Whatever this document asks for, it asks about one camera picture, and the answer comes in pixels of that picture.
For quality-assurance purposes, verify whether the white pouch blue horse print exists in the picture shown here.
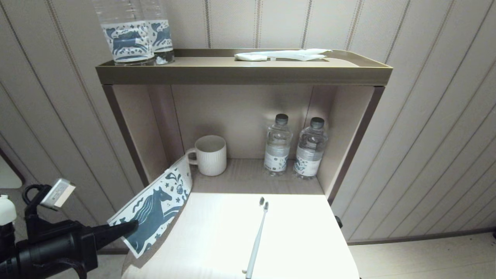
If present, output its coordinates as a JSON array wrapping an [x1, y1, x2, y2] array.
[[107, 155, 193, 259]]

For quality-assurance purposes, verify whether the beige wooden shelf unit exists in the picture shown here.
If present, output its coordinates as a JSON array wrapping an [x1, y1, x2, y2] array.
[[96, 48, 393, 279]]

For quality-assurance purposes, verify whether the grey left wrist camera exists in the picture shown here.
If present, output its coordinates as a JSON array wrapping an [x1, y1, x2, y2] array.
[[40, 178, 76, 210]]

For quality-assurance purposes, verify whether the white toothbrush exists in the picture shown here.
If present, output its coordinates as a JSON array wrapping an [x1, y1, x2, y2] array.
[[242, 201, 269, 279]]

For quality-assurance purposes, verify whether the large horse-label water bottle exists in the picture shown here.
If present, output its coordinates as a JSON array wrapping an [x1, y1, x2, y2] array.
[[140, 0, 175, 65], [92, 0, 156, 66]]

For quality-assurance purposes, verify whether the white folded sachet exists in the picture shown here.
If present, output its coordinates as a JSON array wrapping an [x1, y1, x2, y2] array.
[[234, 53, 268, 62]]

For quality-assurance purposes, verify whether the white ribbed mug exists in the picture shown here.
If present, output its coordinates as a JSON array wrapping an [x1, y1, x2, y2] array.
[[186, 135, 227, 177]]

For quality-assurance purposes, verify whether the white packet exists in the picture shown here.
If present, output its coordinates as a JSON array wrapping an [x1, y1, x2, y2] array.
[[267, 48, 333, 62]]

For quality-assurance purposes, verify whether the small capped water bottle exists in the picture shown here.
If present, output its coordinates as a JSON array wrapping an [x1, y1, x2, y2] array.
[[264, 114, 293, 177], [293, 117, 329, 180]]

